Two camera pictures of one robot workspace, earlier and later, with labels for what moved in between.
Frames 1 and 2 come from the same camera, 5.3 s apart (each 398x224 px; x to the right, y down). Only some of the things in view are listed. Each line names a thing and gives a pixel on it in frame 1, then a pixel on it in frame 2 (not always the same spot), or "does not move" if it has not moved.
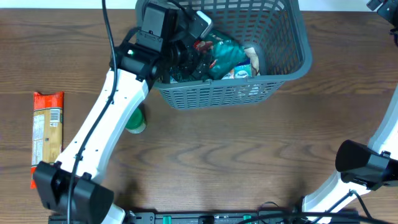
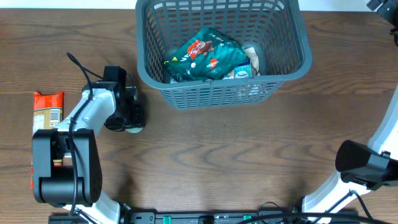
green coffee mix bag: (222, 53) does not move
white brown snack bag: (254, 59) does not move
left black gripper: (193, 61) -> (134, 116)
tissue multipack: (240, 70) does not move
